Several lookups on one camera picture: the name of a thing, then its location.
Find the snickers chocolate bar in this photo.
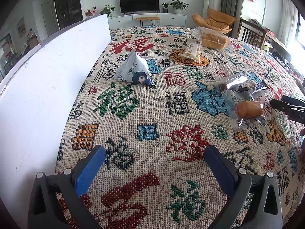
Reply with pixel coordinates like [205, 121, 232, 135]
[239, 80, 269, 98]

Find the bun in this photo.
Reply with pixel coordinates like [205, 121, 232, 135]
[222, 90, 267, 127]

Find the brown bar clear wrapper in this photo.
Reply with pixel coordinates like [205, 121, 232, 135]
[213, 72, 250, 92]

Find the sandwich biscuit packet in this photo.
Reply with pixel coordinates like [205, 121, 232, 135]
[179, 43, 202, 62]

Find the white triangular anime snack bag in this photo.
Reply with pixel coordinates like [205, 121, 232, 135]
[114, 49, 155, 86]

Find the person's right hand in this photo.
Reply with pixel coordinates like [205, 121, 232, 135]
[300, 128, 305, 135]

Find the dark wooden dining chair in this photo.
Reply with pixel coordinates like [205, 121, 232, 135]
[237, 18, 267, 48]

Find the bagged sliced bread loaf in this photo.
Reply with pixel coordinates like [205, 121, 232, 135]
[193, 26, 233, 51]

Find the orange lounge chair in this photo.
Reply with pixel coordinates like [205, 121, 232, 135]
[192, 8, 235, 34]

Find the white cardboard box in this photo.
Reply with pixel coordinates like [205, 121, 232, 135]
[1, 14, 111, 228]

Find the patterned woven table cloth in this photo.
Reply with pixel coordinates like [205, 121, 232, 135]
[55, 26, 304, 228]

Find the potted green plant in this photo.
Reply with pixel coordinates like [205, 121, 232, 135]
[170, 0, 190, 14]

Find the small potted plant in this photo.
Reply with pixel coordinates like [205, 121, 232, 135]
[162, 3, 169, 13]

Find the small wooden bench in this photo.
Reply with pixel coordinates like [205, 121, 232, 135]
[136, 16, 160, 26]

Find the white tv cabinet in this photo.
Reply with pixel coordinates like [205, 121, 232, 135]
[108, 13, 187, 30]

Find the black flat television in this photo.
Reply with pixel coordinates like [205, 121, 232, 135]
[119, 0, 159, 14]

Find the green plant left of tv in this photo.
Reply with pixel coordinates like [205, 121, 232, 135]
[100, 5, 115, 17]

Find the red flower vase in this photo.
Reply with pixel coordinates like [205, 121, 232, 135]
[85, 6, 96, 18]

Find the dark glass cabinet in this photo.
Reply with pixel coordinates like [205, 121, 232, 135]
[54, 0, 83, 30]

